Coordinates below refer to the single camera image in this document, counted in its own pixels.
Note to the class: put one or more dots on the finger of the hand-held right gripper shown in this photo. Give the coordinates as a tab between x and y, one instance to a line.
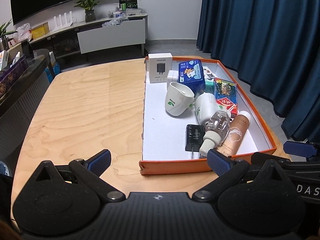
300	149

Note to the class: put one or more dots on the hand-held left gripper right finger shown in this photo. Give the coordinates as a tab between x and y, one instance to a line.
220	162

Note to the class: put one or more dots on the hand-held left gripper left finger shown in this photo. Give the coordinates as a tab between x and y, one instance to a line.
100	161

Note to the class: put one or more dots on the clear bottle with white cap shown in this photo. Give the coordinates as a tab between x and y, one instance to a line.
216	127

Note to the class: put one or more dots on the white vaporizer with clear cap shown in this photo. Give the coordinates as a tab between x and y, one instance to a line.
207	107

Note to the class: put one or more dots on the orange-rimmed white tray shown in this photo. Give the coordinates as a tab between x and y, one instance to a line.
160	130

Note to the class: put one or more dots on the red and blue card box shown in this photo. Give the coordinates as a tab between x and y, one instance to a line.
225	95

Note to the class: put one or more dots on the white cup-shaped vaporizer shell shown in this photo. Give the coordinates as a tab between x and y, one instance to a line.
176	102

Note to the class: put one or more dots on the blue tin box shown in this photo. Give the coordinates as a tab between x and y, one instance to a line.
191	73

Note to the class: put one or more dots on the white charger plug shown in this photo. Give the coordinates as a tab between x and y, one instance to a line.
172	78

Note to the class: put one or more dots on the peach hand cream tube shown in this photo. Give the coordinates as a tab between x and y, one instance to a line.
237	132

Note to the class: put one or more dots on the black charger plug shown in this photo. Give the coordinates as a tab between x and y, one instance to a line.
195	137

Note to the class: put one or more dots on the teal cardboard box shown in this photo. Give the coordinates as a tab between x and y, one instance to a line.
208	85

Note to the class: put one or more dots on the black glass-top side table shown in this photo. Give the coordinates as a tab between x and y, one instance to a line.
30	85

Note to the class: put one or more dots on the white charger retail box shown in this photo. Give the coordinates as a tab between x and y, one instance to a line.
160	67

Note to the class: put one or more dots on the blue curtain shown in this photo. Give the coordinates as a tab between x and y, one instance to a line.
262	42

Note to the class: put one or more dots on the purple patterned tin tray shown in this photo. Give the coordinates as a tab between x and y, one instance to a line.
12	76

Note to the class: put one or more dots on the white television stand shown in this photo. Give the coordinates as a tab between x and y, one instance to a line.
112	37

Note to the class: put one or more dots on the white squeeze bottle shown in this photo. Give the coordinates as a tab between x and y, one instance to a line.
15	58

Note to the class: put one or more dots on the white and blue box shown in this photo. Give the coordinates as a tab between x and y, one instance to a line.
3	60

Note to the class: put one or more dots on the clear plastic bag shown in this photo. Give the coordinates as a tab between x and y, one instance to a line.
113	22

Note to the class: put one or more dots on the beige cardboard box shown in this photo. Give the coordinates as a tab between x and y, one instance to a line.
14	48

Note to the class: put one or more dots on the white router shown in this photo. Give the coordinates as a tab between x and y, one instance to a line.
62	23

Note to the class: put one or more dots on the yellow box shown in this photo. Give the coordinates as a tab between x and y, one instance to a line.
40	31

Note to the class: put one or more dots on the white plastic bag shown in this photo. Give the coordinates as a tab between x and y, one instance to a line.
24	32

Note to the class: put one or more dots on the steel flask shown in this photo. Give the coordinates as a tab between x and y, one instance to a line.
3	43

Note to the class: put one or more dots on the bamboo plant in glass vase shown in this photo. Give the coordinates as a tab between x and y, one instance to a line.
88	2

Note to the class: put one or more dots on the green and black box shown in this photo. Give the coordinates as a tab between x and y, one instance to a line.
128	3

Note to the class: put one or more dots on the leafy green plant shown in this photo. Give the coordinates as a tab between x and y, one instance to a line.
5	28

